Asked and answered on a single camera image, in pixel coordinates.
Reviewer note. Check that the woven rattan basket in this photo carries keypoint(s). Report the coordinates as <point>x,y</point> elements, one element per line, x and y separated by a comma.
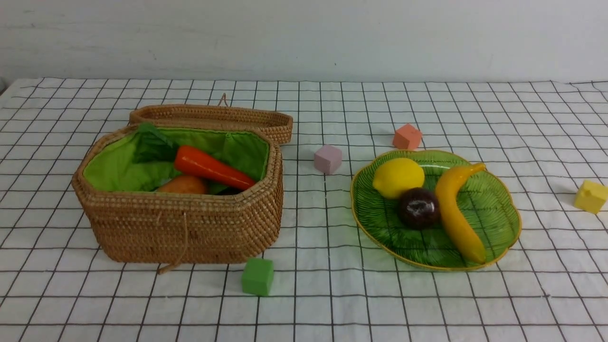
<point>133,223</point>

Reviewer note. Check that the orange foam cube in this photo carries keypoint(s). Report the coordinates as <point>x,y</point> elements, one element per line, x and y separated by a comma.
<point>407,137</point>

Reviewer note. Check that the yellow foam cube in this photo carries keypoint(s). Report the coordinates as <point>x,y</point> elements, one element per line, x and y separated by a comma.
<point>591,197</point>

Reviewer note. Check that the dark purple mangosteen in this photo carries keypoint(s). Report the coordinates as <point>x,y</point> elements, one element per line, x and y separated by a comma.
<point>418,208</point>

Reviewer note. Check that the pink foam cube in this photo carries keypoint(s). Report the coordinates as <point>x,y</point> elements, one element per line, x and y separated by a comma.
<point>327,159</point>

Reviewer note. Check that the yellow plastic banana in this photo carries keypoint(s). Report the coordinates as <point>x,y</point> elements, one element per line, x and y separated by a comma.
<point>454,222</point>

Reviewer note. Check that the green foam cube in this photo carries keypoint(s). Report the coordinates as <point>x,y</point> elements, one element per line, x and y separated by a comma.
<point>257,277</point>

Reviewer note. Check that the woven rattan basket lid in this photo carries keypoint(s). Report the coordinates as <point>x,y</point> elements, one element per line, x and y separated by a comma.
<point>274,125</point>

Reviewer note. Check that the yellow plastic lemon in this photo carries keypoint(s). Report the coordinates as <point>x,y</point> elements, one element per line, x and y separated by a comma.
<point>396,176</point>

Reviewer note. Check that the white checkered tablecloth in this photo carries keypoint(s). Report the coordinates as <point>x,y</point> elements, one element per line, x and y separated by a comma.
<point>331,283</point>

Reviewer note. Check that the orange plastic tomato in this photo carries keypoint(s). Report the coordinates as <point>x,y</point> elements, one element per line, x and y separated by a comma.
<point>185,184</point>

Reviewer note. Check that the green glass leaf plate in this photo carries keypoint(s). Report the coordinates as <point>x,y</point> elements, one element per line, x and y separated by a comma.
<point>484,200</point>

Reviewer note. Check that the orange plastic carrot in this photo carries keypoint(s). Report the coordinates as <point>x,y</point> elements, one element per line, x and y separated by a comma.
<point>154,146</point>

